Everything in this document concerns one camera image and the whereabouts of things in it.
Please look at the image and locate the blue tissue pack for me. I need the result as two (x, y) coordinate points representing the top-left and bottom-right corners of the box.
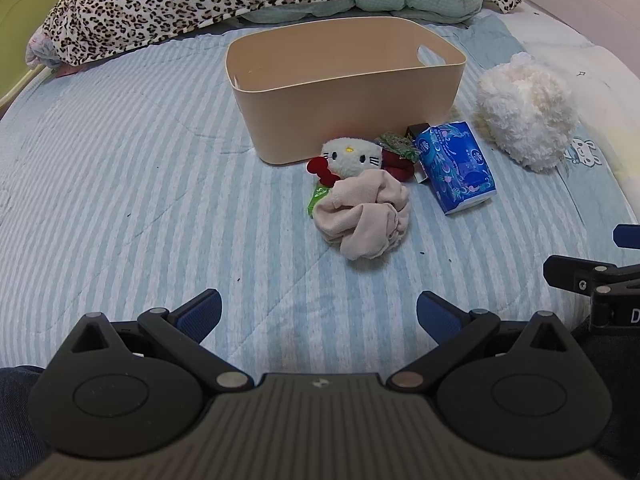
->
(413, 122), (497, 214)

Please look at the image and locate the beige cloth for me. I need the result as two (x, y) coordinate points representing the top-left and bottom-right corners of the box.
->
(311, 169), (410, 261)

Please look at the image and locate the clear green-speckled packet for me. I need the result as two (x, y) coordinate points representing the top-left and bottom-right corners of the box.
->
(375, 132), (419, 162)

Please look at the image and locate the white Hello Kitty plush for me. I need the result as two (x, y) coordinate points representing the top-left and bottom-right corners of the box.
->
(306, 138), (383, 188)

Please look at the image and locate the green snack packet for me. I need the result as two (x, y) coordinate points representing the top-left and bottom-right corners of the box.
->
(307, 181), (331, 217)

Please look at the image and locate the white fluffy plush toy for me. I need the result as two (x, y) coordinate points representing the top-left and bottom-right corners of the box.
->
(476, 52), (578, 172)

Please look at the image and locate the dark brown small box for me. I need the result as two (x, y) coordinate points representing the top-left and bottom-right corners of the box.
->
(406, 122), (430, 183)

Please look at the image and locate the blue striped bed sheet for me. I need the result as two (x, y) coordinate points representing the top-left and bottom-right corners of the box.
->
(1, 29), (639, 376)

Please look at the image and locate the beige plastic storage basket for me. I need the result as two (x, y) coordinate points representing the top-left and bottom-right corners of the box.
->
(226, 16), (466, 166)

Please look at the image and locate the green wooden furniture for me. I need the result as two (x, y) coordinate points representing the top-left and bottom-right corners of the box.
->
(1, 0), (58, 113)

